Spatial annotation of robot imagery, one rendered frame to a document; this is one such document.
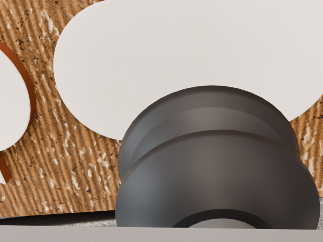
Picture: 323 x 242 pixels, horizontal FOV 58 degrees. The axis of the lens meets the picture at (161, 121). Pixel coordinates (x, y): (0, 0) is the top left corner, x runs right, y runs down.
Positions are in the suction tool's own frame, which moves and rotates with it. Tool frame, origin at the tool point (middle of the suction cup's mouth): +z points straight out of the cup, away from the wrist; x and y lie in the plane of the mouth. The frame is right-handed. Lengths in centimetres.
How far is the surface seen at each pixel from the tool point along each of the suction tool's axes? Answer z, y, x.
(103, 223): 11.1, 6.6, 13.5
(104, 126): 8.1, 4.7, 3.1
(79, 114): 8.1, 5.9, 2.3
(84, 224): 11.2, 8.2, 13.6
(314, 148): 8.9, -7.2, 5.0
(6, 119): 8.1, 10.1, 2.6
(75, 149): 8.9, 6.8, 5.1
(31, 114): 8.4, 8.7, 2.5
